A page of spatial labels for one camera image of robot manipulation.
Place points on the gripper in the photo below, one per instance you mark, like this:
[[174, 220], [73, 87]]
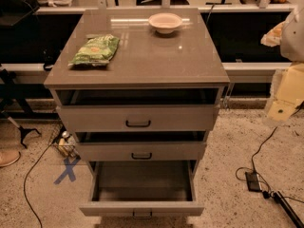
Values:
[[294, 38]]

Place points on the grey bottom drawer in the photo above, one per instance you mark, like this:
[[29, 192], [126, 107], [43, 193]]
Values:
[[142, 190]]

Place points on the grey drawer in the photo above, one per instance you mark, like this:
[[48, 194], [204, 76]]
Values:
[[117, 110], [141, 146], [142, 190]]

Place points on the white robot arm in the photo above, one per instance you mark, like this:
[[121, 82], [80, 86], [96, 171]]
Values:
[[289, 36]]

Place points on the grey top drawer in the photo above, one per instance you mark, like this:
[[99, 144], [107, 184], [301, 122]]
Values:
[[117, 110]]

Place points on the grey drawer cabinet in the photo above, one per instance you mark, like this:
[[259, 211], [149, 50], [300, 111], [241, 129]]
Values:
[[187, 58]]

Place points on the grey middle drawer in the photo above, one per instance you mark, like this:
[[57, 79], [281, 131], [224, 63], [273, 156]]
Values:
[[141, 146]]

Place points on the black power adapter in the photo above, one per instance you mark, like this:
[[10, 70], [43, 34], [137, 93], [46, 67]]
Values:
[[252, 182]]

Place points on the black tube on floor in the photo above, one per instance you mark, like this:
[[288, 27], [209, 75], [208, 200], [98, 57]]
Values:
[[278, 197]]

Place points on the white bowl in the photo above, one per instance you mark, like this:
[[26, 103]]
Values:
[[165, 23]]

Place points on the green chip bag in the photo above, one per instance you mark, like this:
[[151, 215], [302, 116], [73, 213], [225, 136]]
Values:
[[97, 51]]

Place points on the blue tape cross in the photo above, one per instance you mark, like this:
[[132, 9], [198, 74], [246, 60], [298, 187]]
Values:
[[68, 172]]

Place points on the black tripod stand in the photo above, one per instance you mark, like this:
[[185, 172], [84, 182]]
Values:
[[7, 102]]

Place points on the tan shoe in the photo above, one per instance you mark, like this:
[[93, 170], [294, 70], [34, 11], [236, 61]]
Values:
[[8, 157]]

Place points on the wire basket with bottles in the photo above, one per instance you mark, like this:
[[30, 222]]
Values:
[[63, 142]]

